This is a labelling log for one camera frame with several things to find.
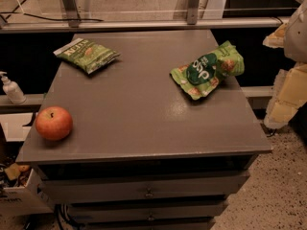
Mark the green rice chip bag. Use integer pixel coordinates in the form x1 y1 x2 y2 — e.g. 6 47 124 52
170 41 245 100

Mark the black cable on floor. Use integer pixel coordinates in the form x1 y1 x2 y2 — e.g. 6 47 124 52
0 0 105 23

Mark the white pump bottle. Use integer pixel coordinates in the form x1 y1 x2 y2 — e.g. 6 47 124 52
0 71 26 104

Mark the green snack bag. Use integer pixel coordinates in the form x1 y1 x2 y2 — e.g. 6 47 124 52
54 38 120 75

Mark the white cardboard box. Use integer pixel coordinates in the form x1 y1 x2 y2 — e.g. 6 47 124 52
0 112 54 218

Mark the red apple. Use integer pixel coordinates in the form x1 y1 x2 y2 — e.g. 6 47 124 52
35 106 73 141

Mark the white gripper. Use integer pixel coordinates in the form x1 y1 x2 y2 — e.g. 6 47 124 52
263 0 307 129

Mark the metal window frame rail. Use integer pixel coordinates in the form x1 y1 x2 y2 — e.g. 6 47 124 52
0 0 307 35

